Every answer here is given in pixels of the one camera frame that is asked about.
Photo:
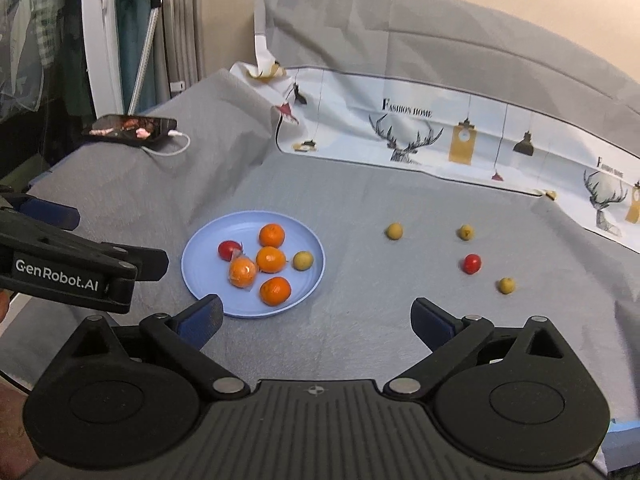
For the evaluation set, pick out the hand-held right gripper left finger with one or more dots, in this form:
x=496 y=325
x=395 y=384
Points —
x=202 y=320

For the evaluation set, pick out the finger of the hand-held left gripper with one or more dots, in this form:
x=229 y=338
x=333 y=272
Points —
x=50 y=212

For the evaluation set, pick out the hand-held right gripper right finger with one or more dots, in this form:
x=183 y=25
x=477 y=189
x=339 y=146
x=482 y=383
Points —
x=432 y=327

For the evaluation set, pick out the blue plastic plate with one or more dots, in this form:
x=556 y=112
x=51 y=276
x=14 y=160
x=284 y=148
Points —
x=205 y=280

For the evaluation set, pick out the plastic-wrapped orange mandarin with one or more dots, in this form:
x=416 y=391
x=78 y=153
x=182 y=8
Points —
x=271 y=259
x=243 y=272

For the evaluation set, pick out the red cherry tomato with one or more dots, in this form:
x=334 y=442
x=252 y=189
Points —
x=472 y=263
x=228 y=250

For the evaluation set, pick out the small green jujube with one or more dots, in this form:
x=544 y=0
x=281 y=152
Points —
x=506 y=285
x=394 y=231
x=302 y=260
x=466 y=232

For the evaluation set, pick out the person's left forearm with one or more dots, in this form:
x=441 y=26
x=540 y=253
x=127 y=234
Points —
x=12 y=435

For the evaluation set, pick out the person's left hand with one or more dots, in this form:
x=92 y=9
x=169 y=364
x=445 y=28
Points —
x=3 y=305

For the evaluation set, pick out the grey bed sheet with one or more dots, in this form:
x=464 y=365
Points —
x=375 y=285

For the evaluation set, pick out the black smartphone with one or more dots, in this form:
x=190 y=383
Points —
x=125 y=127

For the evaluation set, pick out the white curtain clip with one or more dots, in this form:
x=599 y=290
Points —
x=176 y=85

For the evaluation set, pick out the teal curtain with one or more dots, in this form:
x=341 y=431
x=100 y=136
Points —
x=131 y=35

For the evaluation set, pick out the plaid shirt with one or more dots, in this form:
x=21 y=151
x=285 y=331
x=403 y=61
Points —
x=30 y=10

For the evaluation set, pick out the blue mattress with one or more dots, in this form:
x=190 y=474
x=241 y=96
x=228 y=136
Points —
x=625 y=426

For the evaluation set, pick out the white deer print cloth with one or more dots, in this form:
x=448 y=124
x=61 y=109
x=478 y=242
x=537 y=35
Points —
x=350 y=125

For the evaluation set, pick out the grey curtain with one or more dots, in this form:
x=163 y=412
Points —
x=182 y=20

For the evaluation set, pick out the white curved frame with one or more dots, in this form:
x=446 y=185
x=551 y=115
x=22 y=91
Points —
x=102 y=35

